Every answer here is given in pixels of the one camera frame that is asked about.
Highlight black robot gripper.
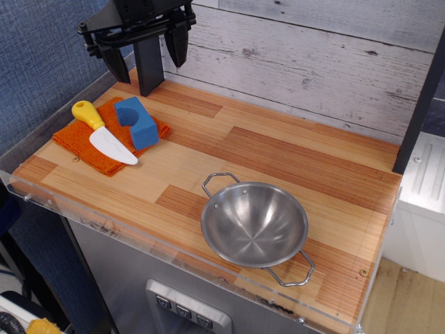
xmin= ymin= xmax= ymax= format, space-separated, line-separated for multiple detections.
xmin=77 ymin=0 xmax=196 ymax=84

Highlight stainless steel two-handled bowl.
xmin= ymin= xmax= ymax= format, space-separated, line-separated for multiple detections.
xmin=201 ymin=173 xmax=316 ymax=287

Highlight blue foam block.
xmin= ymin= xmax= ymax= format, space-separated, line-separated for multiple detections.
xmin=114 ymin=97 xmax=159 ymax=150

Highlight orange folded cloth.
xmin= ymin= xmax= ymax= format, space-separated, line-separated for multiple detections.
xmin=53 ymin=97 xmax=170 ymax=176

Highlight clear acrylic edge guard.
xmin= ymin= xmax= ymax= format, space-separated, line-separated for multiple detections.
xmin=0 ymin=166 xmax=403 ymax=334

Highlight silver button control panel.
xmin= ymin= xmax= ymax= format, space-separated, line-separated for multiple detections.
xmin=145 ymin=279 xmax=232 ymax=333

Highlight stainless steel cabinet front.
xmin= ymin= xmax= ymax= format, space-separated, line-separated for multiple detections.
xmin=69 ymin=221 xmax=313 ymax=333

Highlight yellow crumpled object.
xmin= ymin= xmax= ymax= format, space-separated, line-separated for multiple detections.
xmin=26 ymin=318 xmax=62 ymax=334

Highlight white ribbed appliance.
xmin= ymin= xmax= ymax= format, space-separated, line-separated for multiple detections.
xmin=382 ymin=132 xmax=444 ymax=282

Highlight yellow handled white toy knife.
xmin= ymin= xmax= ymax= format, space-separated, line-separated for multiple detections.
xmin=72 ymin=100 xmax=138 ymax=166

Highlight black right vertical post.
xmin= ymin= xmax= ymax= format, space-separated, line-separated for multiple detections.
xmin=392 ymin=30 xmax=444 ymax=175

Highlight black corrugated hose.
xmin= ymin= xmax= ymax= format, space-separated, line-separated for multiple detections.
xmin=0 ymin=312 xmax=24 ymax=334

